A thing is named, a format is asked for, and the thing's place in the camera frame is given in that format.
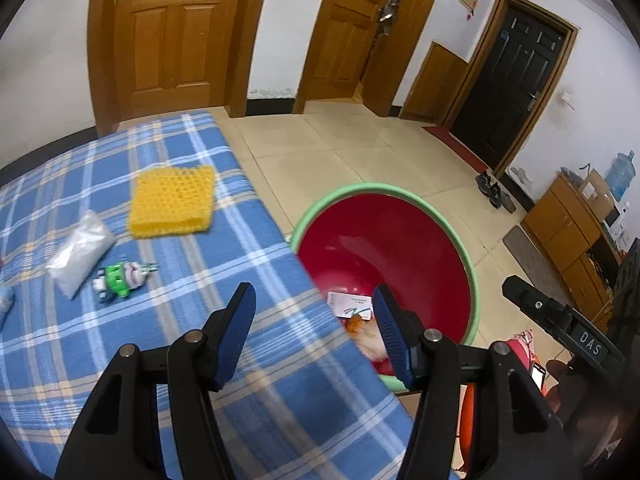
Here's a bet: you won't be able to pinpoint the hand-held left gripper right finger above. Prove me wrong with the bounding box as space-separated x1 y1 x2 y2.
372 284 568 480

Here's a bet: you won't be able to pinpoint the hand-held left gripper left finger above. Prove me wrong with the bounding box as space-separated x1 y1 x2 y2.
54 281 257 480

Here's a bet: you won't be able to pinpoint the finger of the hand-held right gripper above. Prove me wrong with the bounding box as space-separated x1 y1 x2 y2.
502 275 573 341

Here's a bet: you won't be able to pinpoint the orange snack packet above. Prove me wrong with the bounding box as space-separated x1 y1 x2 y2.
356 332 396 363

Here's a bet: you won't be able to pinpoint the teal and white carton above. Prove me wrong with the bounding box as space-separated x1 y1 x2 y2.
327 291 373 321

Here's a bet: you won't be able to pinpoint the red basin with green rim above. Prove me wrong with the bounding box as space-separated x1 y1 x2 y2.
289 182 481 396

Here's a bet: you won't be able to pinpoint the green toy figure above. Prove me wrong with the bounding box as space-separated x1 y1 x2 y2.
92 261 160 305

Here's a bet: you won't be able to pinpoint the yellow foam fruit net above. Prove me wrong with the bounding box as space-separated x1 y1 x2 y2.
127 165 217 240

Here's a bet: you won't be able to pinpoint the clear white plastic bag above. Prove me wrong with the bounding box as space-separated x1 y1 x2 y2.
47 210 116 300

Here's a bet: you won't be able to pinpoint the person's right hand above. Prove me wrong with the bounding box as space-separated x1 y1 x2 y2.
545 359 576 411

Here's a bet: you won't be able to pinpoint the grey floor mat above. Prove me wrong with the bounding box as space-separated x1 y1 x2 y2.
502 225 566 306

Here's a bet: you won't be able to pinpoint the wooden cabinet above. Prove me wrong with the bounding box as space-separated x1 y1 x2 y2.
520 175 631 331

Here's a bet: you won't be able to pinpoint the blue plaid tablecloth table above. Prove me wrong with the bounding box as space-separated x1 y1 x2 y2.
0 109 418 480

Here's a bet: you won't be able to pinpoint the cardboard box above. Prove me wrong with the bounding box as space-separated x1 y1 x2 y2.
575 169 615 221

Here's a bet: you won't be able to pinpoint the blue water bottle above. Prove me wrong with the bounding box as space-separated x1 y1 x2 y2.
605 150 636 203

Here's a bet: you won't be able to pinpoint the red doormat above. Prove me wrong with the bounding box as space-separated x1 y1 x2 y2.
422 125 488 173

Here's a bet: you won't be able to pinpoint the black entrance door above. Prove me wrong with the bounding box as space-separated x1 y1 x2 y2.
442 0 578 173

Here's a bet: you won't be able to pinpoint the open wooden door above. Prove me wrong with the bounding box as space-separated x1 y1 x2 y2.
292 0 451 118

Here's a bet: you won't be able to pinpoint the closed wooden door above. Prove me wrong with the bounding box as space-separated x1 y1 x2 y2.
87 0 276 133

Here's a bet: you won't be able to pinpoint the grey hanging clothes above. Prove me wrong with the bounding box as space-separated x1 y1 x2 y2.
380 0 411 36

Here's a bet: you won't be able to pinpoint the wooden wall panel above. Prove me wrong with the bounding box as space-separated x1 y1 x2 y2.
400 41 471 123

